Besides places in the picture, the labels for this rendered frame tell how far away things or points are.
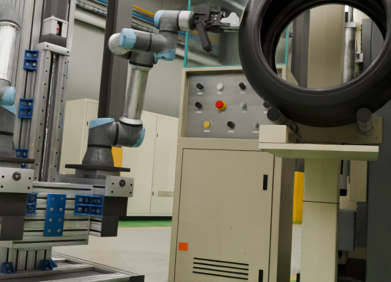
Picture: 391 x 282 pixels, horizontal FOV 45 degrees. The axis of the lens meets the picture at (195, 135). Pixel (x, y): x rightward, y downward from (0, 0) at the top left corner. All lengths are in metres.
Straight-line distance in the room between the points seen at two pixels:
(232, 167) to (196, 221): 0.32
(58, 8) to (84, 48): 8.65
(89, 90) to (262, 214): 8.87
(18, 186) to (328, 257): 1.19
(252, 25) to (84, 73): 9.34
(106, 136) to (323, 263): 1.12
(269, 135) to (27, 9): 1.31
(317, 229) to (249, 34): 0.79
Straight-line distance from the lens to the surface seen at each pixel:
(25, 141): 2.24
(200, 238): 2.38
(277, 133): 1.55
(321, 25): 2.01
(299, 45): 12.42
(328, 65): 1.96
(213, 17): 1.81
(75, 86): 10.69
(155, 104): 12.07
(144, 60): 2.21
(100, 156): 2.23
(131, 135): 2.28
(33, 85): 2.26
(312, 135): 1.88
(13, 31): 2.06
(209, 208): 2.35
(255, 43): 1.62
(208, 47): 1.78
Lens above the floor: 0.64
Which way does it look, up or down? 6 degrees up
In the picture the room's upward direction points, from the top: 4 degrees clockwise
